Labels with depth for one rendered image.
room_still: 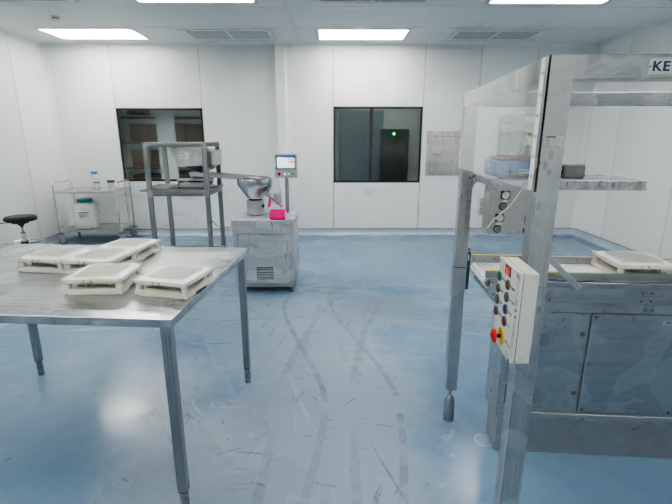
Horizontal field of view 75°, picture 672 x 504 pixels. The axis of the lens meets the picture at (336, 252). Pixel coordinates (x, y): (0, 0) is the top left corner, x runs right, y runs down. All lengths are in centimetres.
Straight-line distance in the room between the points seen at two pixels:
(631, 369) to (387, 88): 556
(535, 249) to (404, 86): 603
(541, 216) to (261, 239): 342
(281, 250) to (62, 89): 490
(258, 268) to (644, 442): 333
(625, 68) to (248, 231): 363
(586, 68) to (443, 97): 603
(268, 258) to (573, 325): 299
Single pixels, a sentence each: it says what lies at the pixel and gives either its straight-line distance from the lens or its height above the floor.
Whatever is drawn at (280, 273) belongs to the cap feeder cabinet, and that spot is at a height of 21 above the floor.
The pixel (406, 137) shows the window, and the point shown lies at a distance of 719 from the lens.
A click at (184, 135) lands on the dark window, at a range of 745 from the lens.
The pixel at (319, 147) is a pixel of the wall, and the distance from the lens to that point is 709.
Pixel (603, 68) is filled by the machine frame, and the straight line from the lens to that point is 136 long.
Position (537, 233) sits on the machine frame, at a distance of 133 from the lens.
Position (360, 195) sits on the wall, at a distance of 716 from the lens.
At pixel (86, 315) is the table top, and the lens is 192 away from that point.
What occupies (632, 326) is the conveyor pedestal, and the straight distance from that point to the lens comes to 246.
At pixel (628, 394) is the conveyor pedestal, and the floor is 35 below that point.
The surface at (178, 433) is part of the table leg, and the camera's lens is 201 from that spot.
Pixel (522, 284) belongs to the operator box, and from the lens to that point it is 124.
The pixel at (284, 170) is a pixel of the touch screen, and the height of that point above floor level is 122.
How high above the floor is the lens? 155
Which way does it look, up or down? 15 degrees down
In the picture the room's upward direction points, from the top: straight up
